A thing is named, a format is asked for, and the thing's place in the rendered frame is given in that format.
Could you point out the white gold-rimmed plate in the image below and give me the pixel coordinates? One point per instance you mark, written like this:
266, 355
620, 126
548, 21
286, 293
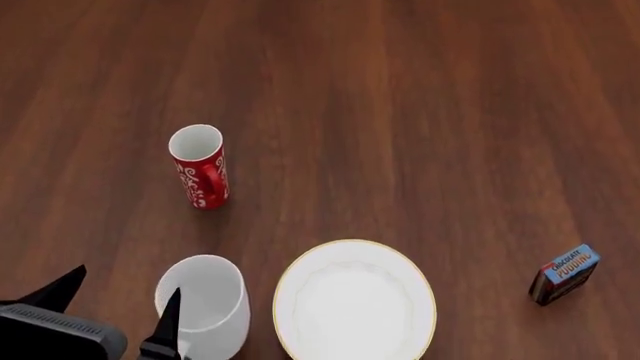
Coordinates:
355, 300

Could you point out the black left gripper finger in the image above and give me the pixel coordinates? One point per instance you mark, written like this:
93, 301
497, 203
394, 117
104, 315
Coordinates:
56, 290
166, 332

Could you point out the red patterned mug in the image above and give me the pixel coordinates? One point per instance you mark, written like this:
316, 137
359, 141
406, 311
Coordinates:
202, 170

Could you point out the chocolate pudding box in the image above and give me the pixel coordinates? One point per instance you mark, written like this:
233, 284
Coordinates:
565, 275

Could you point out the white mug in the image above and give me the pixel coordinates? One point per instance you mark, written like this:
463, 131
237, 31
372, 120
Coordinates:
210, 300

